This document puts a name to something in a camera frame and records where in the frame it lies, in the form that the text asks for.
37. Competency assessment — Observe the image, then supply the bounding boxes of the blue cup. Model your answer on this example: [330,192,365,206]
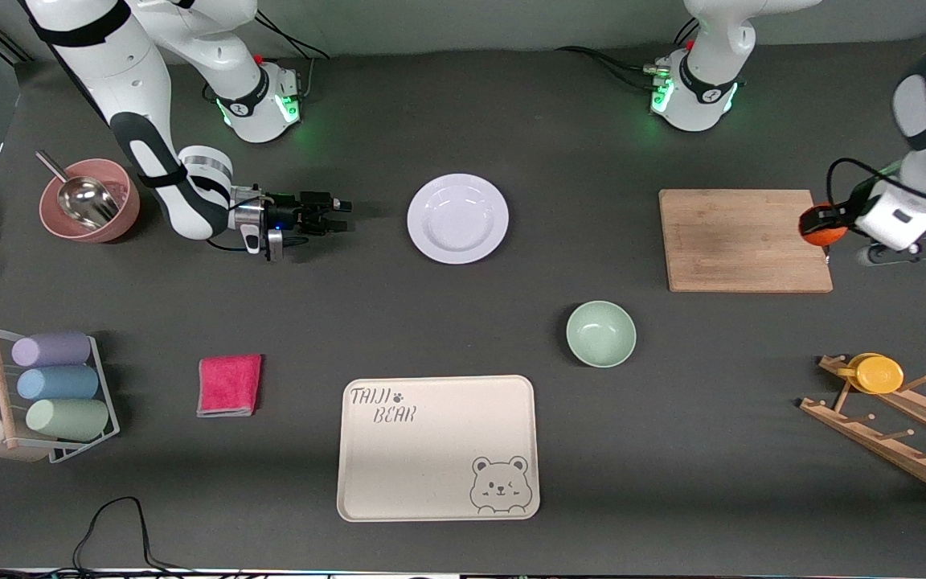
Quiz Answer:
[16,366,100,402]

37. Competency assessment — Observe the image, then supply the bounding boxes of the wooden peg drying rack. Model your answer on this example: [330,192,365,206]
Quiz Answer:
[799,354,926,507]

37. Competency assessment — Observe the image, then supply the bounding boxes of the wooden cutting board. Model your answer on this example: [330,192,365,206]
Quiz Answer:
[659,189,834,294]

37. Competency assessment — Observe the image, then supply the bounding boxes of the orange fruit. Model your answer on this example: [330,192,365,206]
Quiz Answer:
[799,204,850,247]

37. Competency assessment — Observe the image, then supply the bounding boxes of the yellow cup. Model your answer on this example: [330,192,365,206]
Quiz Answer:
[837,352,905,395]

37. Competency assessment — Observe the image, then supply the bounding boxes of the pale green bowl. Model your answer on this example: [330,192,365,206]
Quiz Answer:
[566,300,637,369]

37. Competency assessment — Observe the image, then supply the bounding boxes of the black right arm base cables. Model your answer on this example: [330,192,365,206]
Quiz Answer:
[250,12,331,105]

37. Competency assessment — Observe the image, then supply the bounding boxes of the beige bear print tray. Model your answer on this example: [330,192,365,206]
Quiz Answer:
[337,375,541,523]

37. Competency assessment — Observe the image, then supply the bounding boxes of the black left arm base cables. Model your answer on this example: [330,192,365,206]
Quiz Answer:
[555,16,701,93]

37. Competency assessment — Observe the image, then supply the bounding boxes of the white wire cup rack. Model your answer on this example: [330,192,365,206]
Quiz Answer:
[0,334,121,465]

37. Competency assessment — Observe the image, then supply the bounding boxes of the black arm base cables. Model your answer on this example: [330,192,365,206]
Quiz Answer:
[250,12,331,105]
[555,16,701,93]

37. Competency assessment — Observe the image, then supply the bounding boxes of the green cup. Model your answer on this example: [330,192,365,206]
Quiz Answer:
[26,398,110,442]

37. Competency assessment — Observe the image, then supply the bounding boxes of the wooden rack rod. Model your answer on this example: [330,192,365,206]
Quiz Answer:
[0,323,20,450]

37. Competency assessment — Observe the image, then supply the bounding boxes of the metal scoop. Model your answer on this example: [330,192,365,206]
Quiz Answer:
[35,150,121,228]

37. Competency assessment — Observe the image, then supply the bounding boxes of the black floor cable loop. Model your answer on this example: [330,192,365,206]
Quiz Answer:
[69,496,199,576]

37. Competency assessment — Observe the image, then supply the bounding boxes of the pink ribbed bowl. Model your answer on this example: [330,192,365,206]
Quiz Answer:
[39,158,141,244]

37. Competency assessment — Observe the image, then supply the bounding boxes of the pink folded cloth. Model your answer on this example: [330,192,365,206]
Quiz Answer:
[196,354,264,418]

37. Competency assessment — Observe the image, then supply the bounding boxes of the purple cup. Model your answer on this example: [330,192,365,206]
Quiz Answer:
[11,331,92,368]

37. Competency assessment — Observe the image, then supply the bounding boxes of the white round plate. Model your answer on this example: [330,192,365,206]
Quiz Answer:
[407,173,510,265]

